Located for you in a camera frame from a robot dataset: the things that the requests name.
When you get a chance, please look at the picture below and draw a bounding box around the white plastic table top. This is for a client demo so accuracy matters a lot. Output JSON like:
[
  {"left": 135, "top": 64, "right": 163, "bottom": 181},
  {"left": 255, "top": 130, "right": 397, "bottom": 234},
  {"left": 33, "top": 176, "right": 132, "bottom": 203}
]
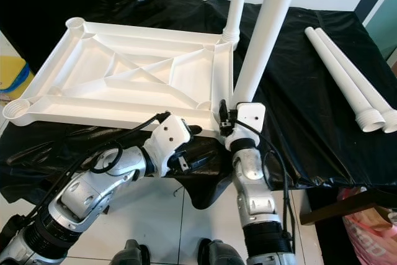
[{"left": 2, "top": 17, "right": 236, "bottom": 130}]

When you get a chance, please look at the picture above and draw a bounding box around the black plastic table cover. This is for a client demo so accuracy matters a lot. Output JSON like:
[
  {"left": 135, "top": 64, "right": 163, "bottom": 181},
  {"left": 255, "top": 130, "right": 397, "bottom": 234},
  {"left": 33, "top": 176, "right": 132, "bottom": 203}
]
[{"left": 0, "top": 0, "right": 397, "bottom": 210}]

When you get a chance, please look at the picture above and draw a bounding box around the grey robot foot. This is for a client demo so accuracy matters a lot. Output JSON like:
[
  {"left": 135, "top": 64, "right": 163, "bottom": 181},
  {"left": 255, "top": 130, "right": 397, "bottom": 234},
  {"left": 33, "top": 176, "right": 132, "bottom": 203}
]
[
  {"left": 110, "top": 240, "right": 149, "bottom": 265},
  {"left": 195, "top": 239, "right": 243, "bottom": 265}
]

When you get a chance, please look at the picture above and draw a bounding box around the white plastic table leg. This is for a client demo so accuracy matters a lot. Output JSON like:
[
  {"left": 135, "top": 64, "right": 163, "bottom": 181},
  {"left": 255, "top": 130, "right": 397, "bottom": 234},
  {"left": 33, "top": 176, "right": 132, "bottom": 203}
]
[
  {"left": 315, "top": 27, "right": 397, "bottom": 134},
  {"left": 304, "top": 27, "right": 386, "bottom": 133},
  {"left": 231, "top": 0, "right": 305, "bottom": 107},
  {"left": 220, "top": 0, "right": 252, "bottom": 45}
]

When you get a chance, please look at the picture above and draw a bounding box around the grey right robot foot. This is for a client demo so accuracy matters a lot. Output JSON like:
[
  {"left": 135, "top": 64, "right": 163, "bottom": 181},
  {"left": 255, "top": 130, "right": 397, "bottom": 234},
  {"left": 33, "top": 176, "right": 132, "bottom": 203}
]
[{"left": 195, "top": 239, "right": 243, "bottom": 265}]

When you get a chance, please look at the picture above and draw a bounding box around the grey left robot foot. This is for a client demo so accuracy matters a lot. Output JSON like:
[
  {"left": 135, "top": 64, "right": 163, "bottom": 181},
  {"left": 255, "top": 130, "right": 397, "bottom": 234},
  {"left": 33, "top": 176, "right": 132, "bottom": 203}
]
[{"left": 110, "top": 240, "right": 149, "bottom": 265}]

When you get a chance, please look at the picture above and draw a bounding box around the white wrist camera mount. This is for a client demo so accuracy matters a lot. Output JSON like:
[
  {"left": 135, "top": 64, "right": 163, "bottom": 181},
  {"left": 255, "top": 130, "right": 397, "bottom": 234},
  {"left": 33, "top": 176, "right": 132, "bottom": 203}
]
[
  {"left": 225, "top": 102, "right": 266, "bottom": 153},
  {"left": 144, "top": 114, "right": 192, "bottom": 177}
]

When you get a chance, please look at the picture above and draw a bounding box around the yellow bin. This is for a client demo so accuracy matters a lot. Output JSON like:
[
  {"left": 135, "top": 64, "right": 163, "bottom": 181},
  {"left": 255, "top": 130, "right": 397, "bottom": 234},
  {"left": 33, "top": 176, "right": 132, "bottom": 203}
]
[{"left": 0, "top": 55, "right": 32, "bottom": 101}]

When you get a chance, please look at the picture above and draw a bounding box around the pink plastic bag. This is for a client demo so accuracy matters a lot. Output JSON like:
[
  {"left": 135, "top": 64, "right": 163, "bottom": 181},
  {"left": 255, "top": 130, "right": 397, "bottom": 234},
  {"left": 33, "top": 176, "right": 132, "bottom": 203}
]
[{"left": 338, "top": 187, "right": 397, "bottom": 265}]

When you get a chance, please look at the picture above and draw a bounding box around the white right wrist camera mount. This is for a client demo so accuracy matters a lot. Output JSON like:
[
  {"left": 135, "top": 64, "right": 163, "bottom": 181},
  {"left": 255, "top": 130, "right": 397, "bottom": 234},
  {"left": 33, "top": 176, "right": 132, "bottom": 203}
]
[{"left": 225, "top": 102, "right": 266, "bottom": 153}]

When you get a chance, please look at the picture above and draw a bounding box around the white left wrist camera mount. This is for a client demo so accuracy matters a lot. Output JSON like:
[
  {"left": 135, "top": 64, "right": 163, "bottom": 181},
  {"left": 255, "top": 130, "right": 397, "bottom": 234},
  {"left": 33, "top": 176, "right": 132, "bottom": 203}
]
[{"left": 144, "top": 114, "right": 192, "bottom": 177}]

